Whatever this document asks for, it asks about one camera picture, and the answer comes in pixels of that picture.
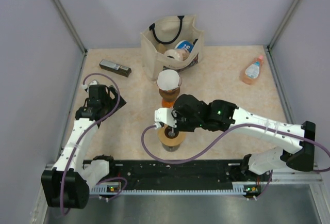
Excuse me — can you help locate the light wooden dripper ring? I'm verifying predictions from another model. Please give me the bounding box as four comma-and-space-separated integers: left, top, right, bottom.
157, 125, 187, 147

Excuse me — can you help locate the dark wooden dripper ring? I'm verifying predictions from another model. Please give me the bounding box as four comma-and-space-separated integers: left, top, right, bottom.
158, 87, 180, 103

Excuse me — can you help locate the pink glass dripper cone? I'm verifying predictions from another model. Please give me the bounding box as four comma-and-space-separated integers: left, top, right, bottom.
156, 69, 183, 92

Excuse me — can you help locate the white paper coffee filter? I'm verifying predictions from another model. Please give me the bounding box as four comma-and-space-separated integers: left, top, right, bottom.
157, 69, 180, 91

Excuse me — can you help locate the clear glass dripper cone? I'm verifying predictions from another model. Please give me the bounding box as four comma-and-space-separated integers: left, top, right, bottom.
164, 126, 178, 139

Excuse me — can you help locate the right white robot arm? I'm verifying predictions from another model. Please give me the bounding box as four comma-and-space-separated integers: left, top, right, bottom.
167, 94, 316, 181

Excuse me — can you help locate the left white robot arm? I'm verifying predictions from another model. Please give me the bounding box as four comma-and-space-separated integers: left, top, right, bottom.
41, 81, 126, 209

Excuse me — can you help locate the black rectangular box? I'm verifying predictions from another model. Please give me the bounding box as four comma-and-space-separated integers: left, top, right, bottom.
99, 59, 131, 77

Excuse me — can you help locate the orange glass carafe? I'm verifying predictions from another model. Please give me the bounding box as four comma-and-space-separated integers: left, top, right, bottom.
161, 99, 175, 108

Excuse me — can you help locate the grey glass carafe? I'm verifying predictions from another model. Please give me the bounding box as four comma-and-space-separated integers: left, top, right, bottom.
162, 144, 180, 152

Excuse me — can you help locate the white tape roll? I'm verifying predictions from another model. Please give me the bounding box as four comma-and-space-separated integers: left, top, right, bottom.
164, 49, 190, 61

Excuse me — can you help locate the blue white cup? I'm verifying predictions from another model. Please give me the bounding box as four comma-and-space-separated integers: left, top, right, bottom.
175, 40, 194, 53

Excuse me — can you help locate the cream canvas tote bag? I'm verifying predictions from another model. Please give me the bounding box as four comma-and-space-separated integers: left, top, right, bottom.
141, 15, 204, 81

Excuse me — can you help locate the pink liquid bottle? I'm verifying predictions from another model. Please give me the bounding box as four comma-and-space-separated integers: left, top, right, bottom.
240, 55, 264, 85

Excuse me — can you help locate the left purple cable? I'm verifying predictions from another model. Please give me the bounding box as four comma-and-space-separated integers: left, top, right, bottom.
59, 73, 128, 216

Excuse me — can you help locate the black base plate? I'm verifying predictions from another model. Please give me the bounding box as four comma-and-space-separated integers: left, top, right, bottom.
103, 159, 270, 191

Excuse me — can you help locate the grey slotted cable duct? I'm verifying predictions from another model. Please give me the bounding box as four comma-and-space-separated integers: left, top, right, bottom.
89, 182, 262, 196

